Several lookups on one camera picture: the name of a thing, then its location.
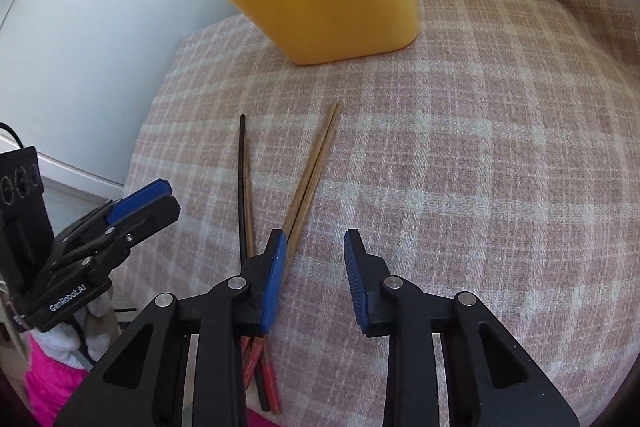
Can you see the pink plaid cloth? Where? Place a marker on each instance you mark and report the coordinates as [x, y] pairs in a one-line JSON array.
[[450, 182]]

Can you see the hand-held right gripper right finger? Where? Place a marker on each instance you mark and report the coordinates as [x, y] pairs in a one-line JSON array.
[[356, 277]]

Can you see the black chopstick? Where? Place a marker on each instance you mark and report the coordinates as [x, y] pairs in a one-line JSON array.
[[243, 187]]

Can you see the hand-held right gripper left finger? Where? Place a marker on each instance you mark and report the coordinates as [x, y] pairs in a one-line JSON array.
[[275, 277]]

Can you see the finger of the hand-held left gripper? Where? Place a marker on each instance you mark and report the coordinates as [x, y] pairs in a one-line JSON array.
[[140, 202], [150, 222]]

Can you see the pink knit clothing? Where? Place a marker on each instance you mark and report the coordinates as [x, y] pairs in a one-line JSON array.
[[55, 387]]

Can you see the white cloth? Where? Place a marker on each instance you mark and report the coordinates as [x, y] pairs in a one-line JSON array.
[[60, 342]]

